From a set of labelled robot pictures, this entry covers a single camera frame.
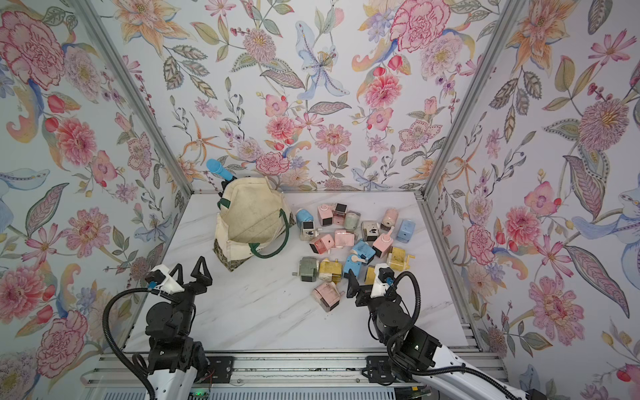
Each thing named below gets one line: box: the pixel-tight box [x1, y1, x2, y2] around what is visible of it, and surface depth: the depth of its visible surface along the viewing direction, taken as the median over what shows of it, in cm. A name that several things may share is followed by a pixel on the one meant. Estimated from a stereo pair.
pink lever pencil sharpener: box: [371, 226, 395, 259], surface depth 98 cm
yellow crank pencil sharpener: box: [386, 246, 416, 272], surface depth 96 cm
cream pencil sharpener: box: [360, 220, 380, 242], surface depth 105 cm
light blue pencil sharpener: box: [296, 208, 315, 231], surface depth 106 cm
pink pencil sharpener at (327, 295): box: [311, 281, 345, 313], surface depth 86 cm
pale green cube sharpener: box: [299, 220, 316, 241], surface depth 100 cm
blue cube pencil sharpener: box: [395, 219, 416, 244], surface depth 102 cm
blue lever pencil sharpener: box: [343, 245, 375, 279], surface depth 92 cm
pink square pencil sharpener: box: [309, 233, 335, 255], surface depth 100 cm
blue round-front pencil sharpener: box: [351, 240, 376, 265], surface depth 97 cm
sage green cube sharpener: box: [291, 256, 318, 283], surface depth 92 cm
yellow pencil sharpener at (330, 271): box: [318, 258, 343, 284], surface depth 92 cm
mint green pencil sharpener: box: [345, 210, 361, 231], surface depth 106 cm
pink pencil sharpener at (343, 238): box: [334, 229, 355, 249], surface depth 100 cm
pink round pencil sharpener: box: [380, 207, 399, 231], surface depth 106 cm
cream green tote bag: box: [213, 175, 297, 273], surface depth 100 cm
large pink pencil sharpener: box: [317, 203, 334, 227], surface depth 109 cm
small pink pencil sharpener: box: [332, 202, 348, 226], surface depth 109 cm
